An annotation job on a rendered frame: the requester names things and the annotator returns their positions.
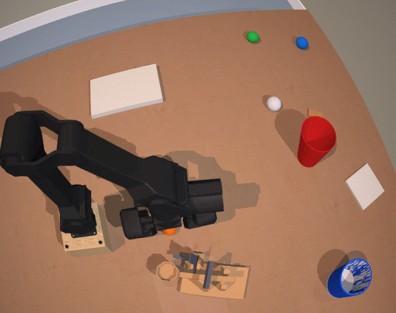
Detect blue mug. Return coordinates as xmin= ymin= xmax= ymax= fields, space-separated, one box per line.
xmin=326 ymin=258 xmax=372 ymax=298

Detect orange ball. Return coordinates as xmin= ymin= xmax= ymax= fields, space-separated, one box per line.
xmin=162 ymin=228 xmax=177 ymax=235

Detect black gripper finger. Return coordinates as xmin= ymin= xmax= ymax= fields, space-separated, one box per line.
xmin=138 ymin=209 xmax=158 ymax=238
xmin=183 ymin=216 xmax=202 ymax=229

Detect red plastic cup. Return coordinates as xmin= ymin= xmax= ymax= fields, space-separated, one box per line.
xmin=298 ymin=116 xmax=336 ymax=167

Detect white ball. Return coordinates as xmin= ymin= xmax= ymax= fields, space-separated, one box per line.
xmin=266 ymin=97 xmax=281 ymax=112

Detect blue ball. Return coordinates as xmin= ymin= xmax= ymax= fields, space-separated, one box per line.
xmin=296 ymin=37 xmax=309 ymax=49

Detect green ball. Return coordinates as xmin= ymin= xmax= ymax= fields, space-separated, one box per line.
xmin=247 ymin=31 xmax=259 ymax=43

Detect white flat rectangular block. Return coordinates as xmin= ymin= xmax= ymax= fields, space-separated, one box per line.
xmin=90 ymin=64 xmax=163 ymax=119

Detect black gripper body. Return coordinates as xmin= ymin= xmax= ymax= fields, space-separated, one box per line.
xmin=120 ymin=207 xmax=217 ymax=240

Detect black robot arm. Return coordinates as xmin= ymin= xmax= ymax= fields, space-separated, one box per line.
xmin=0 ymin=110 xmax=224 ymax=239

